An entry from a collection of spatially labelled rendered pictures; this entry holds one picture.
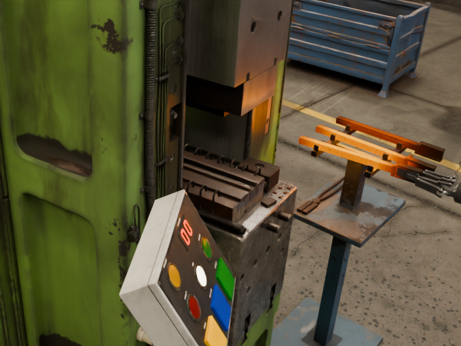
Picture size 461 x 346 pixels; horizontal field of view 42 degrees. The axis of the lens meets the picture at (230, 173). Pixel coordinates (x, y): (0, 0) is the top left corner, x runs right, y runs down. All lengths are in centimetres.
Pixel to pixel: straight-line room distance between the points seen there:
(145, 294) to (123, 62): 52
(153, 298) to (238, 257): 67
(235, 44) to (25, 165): 67
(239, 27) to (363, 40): 410
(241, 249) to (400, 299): 151
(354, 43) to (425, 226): 233
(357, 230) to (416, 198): 182
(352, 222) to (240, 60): 94
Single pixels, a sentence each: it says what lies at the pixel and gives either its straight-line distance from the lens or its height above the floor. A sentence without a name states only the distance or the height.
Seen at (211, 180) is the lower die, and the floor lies 99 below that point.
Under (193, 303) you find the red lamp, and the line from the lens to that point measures 122.
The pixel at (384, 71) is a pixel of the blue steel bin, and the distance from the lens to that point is 553.
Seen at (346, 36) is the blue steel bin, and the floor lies 45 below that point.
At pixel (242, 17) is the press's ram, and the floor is 154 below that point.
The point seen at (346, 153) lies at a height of 100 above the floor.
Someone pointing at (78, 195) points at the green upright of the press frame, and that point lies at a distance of 161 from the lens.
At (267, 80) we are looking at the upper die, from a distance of 169.
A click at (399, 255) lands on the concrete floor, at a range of 341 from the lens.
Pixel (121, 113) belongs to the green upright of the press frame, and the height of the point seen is 134.
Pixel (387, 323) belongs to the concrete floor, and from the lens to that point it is 296.
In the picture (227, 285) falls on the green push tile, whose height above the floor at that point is 101.
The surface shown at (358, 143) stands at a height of 99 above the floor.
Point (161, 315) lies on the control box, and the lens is 116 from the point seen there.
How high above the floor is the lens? 191
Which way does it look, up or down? 29 degrees down
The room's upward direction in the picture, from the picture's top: 5 degrees clockwise
